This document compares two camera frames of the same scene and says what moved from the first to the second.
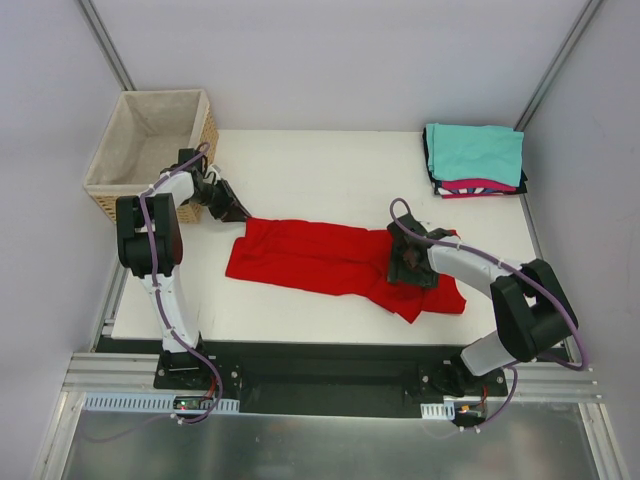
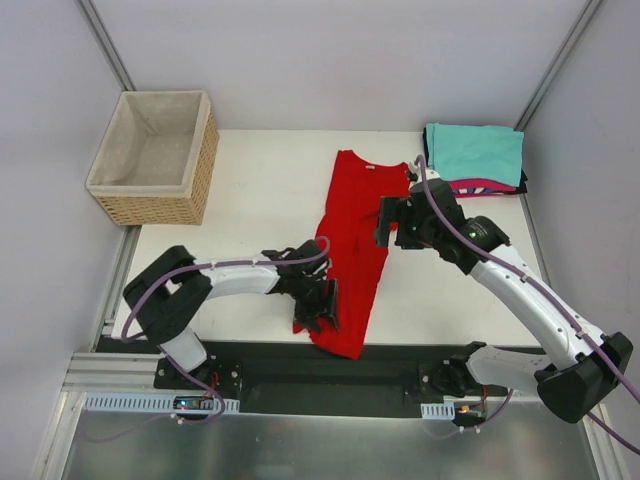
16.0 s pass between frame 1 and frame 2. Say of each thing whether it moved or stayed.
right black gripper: moved
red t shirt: moved
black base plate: stayed
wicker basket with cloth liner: stayed
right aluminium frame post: stayed
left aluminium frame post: stayed
